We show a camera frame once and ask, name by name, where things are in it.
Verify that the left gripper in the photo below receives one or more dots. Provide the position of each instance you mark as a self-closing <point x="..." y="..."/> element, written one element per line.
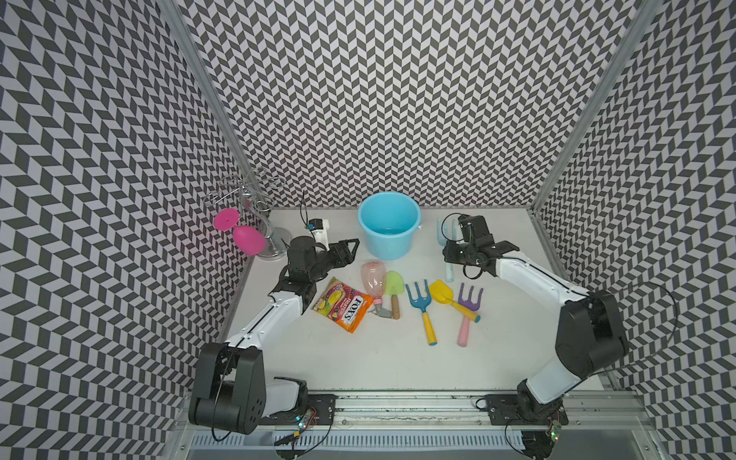
<point x="342" y="245"/>

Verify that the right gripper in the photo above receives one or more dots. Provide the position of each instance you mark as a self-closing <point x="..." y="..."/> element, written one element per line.
<point x="448" y="251"/>

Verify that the pink spray bottle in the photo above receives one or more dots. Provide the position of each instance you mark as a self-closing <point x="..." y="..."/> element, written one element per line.
<point x="373" y="280"/>

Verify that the yellow trowel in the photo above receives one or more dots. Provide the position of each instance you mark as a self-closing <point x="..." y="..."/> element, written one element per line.
<point x="443" y="294"/>

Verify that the green trowel wooden handle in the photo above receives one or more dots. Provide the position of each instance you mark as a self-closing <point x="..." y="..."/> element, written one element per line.
<point x="394" y="287"/>

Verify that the teal rake yellow handle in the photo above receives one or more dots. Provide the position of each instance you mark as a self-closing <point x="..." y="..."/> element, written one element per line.
<point x="420" y="298"/>

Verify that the purple rake pink handle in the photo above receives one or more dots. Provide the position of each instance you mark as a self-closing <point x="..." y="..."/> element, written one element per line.
<point x="471" y="303"/>

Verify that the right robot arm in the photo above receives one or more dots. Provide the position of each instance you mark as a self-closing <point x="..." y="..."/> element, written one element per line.
<point x="590" y="332"/>

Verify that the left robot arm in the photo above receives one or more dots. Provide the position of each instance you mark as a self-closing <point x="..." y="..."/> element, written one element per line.
<point x="232" y="391"/>

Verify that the Fox's candy bag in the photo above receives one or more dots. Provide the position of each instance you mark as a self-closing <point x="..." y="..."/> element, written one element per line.
<point x="343" y="305"/>

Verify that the light blue plastic bucket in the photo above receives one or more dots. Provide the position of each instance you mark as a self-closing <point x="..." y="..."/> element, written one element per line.
<point x="389" y="221"/>

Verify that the pink wine glass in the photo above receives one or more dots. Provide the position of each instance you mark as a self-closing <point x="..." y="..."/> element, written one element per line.
<point x="249" y="239"/>

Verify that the chrome glass rack stand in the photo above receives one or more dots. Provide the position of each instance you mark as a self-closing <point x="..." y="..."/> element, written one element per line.
<point x="242" y="193"/>

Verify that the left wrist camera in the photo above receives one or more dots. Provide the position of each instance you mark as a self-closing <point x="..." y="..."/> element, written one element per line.
<point x="319" y="229"/>

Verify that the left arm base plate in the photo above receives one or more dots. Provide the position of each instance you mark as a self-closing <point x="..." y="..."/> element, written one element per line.
<point x="310" y="409"/>

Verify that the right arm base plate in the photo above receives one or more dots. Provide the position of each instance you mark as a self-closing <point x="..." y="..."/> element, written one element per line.
<point x="523" y="410"/>

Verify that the aluminium front rail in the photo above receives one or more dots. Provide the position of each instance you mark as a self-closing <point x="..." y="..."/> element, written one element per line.
<point x="437" y="425"/>

